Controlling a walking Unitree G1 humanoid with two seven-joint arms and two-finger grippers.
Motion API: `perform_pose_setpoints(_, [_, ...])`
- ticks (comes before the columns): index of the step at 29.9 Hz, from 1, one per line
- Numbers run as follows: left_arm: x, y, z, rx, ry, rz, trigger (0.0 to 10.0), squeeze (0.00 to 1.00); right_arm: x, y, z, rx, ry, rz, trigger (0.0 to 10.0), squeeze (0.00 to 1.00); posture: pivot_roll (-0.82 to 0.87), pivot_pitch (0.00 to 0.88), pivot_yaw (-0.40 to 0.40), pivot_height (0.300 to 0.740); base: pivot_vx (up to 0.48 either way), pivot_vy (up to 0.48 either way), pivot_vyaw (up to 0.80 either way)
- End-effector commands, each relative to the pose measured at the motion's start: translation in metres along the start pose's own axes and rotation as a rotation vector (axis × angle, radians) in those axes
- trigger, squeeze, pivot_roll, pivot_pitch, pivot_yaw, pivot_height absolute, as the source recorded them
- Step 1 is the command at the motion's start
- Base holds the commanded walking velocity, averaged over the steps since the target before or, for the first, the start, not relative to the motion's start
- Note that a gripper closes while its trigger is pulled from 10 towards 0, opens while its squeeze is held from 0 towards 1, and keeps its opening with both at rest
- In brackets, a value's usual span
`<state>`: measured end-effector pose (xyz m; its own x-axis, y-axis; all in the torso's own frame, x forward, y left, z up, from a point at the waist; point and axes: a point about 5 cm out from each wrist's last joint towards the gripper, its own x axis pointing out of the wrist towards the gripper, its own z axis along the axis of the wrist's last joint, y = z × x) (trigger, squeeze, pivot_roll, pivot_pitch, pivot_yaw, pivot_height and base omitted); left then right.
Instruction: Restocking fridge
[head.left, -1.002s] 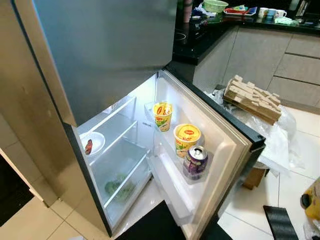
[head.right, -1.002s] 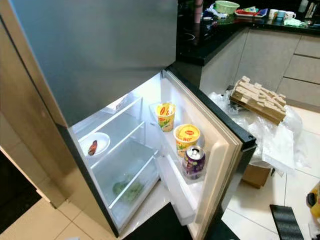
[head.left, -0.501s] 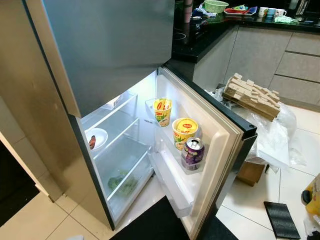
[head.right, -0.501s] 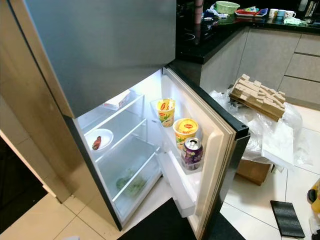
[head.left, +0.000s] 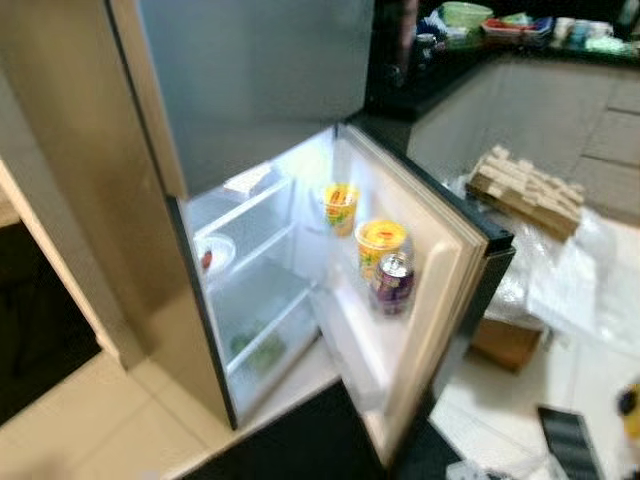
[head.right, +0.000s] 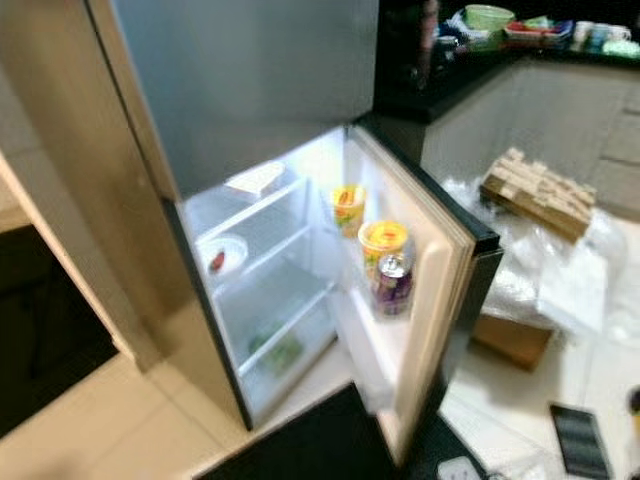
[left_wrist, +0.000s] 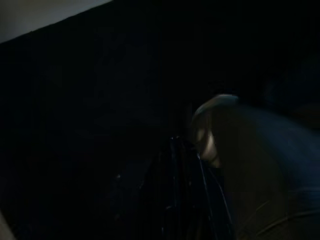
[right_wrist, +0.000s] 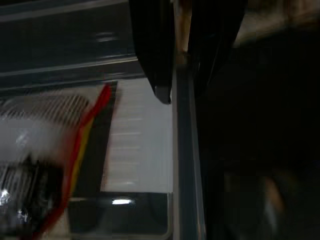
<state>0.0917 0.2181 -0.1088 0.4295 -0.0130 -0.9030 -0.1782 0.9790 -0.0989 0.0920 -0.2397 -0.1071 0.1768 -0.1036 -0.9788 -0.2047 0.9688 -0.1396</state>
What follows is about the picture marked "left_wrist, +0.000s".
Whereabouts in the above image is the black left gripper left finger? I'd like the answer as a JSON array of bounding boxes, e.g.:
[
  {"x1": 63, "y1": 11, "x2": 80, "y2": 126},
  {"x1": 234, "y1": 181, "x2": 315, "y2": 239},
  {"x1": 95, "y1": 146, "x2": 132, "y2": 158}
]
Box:
[{"x1": 139, "y1": 136, "x2": 234, "y2": 240}]

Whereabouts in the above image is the black floor mat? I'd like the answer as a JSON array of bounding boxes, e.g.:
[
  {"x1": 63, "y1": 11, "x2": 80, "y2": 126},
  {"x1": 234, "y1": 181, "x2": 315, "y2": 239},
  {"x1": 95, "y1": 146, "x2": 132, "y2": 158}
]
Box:
[{"x1": 0, "y1": 0, "x2": 320, "y2": 240}]

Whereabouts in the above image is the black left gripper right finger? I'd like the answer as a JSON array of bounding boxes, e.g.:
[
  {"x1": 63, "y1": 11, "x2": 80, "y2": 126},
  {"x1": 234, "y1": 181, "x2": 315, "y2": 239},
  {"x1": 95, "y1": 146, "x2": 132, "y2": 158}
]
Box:
[{"x1": 191, "y1": 94, "x2": 320, "y2": 240}]

